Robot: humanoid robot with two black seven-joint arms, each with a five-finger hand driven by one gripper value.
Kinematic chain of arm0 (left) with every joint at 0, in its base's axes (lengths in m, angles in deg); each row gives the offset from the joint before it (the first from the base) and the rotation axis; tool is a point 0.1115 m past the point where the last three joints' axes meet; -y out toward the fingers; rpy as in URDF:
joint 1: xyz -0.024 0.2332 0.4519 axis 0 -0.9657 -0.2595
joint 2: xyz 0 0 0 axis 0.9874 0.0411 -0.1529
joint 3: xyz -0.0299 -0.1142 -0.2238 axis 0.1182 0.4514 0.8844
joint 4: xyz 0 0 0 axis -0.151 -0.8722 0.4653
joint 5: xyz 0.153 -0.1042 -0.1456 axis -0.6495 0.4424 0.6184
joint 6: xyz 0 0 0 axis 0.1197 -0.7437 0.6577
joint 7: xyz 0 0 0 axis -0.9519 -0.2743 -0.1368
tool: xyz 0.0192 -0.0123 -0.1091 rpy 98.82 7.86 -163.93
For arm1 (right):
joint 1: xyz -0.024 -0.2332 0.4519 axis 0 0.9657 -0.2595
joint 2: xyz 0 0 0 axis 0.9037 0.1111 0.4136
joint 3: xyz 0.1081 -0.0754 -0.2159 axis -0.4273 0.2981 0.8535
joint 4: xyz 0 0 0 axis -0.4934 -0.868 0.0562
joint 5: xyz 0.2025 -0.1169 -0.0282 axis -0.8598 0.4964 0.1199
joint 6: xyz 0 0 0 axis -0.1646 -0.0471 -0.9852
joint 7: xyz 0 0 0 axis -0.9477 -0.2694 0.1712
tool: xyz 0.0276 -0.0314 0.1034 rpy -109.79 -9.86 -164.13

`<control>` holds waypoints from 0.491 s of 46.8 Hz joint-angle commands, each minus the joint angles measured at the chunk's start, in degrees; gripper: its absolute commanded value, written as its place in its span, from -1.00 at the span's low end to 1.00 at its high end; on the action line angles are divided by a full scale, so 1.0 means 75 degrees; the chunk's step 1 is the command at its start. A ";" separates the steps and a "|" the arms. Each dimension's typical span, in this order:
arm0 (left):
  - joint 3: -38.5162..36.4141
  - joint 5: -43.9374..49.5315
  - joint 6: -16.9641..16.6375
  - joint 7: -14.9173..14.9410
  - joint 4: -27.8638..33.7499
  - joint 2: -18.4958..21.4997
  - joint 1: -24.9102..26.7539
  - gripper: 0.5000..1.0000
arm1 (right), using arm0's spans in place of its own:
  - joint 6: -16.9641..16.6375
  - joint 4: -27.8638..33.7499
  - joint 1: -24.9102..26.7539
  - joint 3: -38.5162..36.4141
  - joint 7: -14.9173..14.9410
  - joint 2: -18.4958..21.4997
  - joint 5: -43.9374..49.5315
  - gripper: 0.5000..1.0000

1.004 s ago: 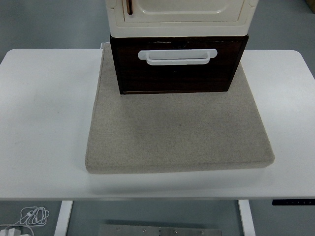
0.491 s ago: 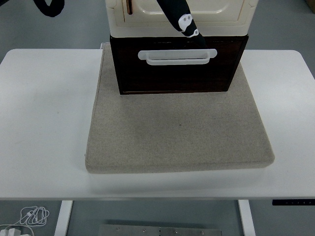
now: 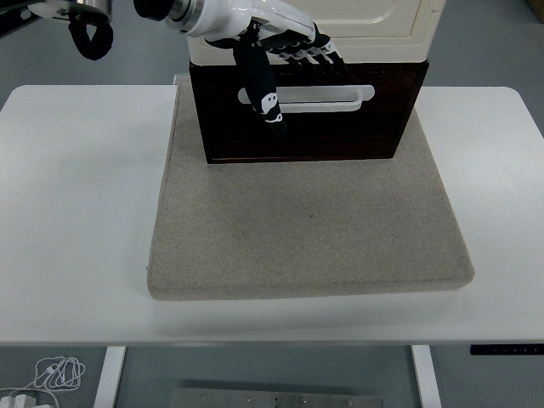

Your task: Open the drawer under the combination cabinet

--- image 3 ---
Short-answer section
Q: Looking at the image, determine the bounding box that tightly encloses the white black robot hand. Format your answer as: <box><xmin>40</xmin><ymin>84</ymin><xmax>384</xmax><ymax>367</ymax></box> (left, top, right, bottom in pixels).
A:
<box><xmin>186</xmin><ymin>0</ymin><xmax>349</xmax><ymax>139</ymax></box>

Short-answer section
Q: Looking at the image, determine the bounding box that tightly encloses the white drawer handle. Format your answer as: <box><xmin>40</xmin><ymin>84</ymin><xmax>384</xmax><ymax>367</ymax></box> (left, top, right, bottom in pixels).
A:
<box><xmin>237</xmin><ymin>84</ymin><xmax>376</xmax><ymax>114</ymax></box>

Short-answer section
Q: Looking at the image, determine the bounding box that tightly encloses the dark brown wooden drawer housing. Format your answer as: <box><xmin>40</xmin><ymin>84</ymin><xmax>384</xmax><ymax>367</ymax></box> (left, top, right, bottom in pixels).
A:
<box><xmin>189</xmin><ymin>62</ymin><xmax>430</xmax><ymax>165</ymax></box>

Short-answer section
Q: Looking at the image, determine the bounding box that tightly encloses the cream plastic cabinet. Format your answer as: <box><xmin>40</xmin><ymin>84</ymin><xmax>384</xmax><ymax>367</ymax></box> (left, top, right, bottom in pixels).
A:
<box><xmin>186</xmin><ymin>0</ymin><xmax>446</xmax><ymax>67</ymax></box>

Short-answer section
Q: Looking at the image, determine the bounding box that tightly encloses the grey fabric mat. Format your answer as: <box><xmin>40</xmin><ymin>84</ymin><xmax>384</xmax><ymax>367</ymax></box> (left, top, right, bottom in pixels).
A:
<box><xmin>146</xmin><ymin>74</ymin><xmax>476</xmax><ymax>302</ymax></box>

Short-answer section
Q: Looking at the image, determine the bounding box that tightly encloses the white table leg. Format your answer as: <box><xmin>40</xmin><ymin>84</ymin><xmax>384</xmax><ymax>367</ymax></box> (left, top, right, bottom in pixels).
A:
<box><xmin>92</xmin><ymin>346</ymin><xmax>128</xmax><ymax>408</ymax></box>
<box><xmin>410</xmin><ymin>344</ymin><xmax>443</xmax><ymax>408</ymax></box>

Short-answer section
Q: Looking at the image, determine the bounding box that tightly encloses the grey metal plate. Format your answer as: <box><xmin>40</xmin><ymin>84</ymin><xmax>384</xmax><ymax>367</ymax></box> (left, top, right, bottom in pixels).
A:
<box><xmin>169</xmin><ymin>385</ymin><xmax>386</xmax><ymax>408</ymax></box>

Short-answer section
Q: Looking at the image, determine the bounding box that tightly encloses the black table control panel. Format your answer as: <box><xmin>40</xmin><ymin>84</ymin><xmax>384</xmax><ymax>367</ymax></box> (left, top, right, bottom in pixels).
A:
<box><xmin>469</xmin><ymin>344</ymin><xmax>544</xmax><ymax>356</ymax></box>

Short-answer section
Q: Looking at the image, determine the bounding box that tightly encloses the white power adapter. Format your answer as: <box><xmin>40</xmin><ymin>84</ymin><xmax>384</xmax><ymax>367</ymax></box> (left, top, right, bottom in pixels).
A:
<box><xmin>0</xmin><ymin>393</ymin><xmax>40</xmax><ymax>408</ymax></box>

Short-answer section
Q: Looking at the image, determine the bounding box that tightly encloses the white coiled cable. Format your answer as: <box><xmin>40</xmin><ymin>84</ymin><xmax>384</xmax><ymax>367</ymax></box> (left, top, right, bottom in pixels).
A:
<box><xmin>0</xmin><ymin>355</ymin><xmax>87</xmax><ymax>403</ymax></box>

